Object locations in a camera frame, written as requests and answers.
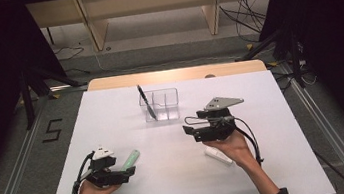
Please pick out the green marker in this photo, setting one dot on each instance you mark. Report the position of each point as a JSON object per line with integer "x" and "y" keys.
{"x": 130, "y": 159}

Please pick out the white marker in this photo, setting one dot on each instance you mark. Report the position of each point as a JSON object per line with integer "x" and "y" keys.
{"x": 218, "y": 155}

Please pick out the wooden table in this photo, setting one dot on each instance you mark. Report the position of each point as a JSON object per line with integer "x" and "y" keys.
{"x": 174, "y": 75}

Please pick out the clear plastic pen holder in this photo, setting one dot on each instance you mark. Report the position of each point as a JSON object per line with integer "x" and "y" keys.
{"x": 169, "y": 105}

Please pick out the person's right hand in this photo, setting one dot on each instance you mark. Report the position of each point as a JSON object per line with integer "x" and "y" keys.
{"x": 234, "y": 149}

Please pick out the black pen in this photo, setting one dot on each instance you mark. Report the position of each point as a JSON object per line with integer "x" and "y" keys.
{"x": 146, "y": 102}

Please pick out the white table sheet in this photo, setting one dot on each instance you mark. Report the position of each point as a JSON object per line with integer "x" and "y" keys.
{"x": 170, "y": 178}

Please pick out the black tripod stand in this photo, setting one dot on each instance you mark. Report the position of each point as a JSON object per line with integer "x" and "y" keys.
{"x": 27, "y": 96}
{"x": 294, "y": 57}

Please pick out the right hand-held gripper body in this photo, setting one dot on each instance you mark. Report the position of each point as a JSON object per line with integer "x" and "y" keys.
{"x": 220, "y": 131}

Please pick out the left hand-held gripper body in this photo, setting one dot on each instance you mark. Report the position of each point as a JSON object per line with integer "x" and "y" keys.
{"x": 105, "y": 178}

